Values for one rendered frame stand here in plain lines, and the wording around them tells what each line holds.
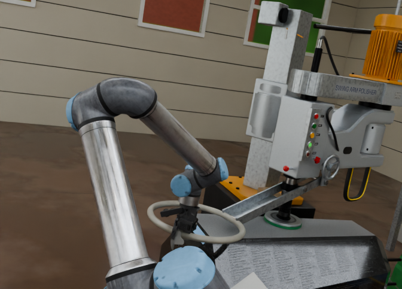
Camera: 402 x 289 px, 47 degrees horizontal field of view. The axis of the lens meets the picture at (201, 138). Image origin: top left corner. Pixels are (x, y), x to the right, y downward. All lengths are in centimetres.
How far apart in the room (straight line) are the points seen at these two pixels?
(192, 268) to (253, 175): 219
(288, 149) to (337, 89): 42
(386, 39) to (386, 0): 669
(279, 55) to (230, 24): 559
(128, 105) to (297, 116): 129
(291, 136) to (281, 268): 69
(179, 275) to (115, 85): 59
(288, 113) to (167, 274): 153
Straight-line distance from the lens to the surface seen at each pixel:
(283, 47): 321
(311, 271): 255
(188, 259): 122
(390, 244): 518
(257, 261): 239
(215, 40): 866
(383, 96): 296
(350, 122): 285
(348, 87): 267
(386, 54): 304
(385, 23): 304
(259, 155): 329
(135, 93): 141
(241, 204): 252
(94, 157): 139
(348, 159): 286
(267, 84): 318
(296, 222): 270
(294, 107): 252
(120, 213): 133
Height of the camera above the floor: 171
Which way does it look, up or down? 11 degrees down
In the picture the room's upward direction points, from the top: 10 degrees clockwise
